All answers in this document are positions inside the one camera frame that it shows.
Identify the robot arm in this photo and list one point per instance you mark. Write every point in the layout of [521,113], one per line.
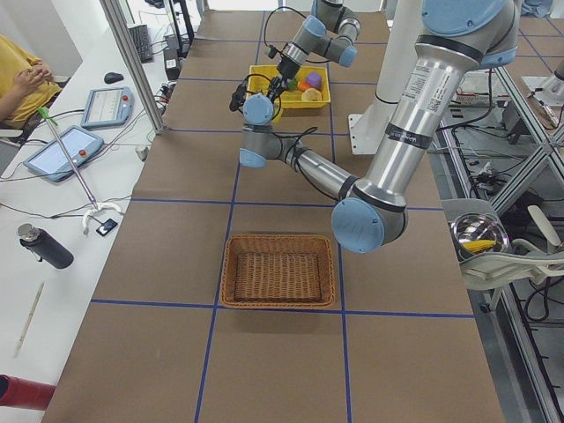
[457,37]
[329,31]

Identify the yellow woven basket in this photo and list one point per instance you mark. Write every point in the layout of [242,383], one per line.
[291,98]

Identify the brown wicker basket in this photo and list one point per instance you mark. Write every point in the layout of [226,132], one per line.
[278,271]

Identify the orange toy carrot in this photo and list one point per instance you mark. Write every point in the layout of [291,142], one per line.
[303,86]

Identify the toy croissant bread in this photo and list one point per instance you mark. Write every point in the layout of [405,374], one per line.
[311,95]

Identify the purple foam block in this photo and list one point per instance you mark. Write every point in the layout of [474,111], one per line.
[315,80]

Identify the black keyboard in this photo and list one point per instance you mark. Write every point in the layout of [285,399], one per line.
[140,37]

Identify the black computer mouse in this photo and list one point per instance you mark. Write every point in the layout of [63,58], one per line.
[113,77]

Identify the teach pendant tablet far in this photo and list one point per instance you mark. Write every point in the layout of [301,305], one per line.
[106,108]

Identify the teach pendant tablet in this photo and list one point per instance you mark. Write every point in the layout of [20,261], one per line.
[50,161]
[106,108]

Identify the reach grabber stick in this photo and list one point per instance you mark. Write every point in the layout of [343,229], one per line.
[96,206]

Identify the teach pendant tablet near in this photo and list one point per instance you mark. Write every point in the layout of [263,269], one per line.
[50,161]

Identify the person in yellow shirt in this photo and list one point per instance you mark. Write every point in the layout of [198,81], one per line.
[27,83]

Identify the black water bottle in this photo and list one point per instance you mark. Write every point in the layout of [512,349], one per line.
[42,244]

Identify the steel bowl with corn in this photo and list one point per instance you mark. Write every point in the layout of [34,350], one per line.
[475,233]

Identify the wooden stick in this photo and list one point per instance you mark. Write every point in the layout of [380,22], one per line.
[28,320]

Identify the red cylinder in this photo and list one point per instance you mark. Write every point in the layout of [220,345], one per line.
[25,394]

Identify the aluminium frame post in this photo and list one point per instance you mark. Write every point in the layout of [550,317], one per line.
[117,23]

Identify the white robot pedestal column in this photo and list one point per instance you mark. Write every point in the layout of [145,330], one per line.
[366,130]

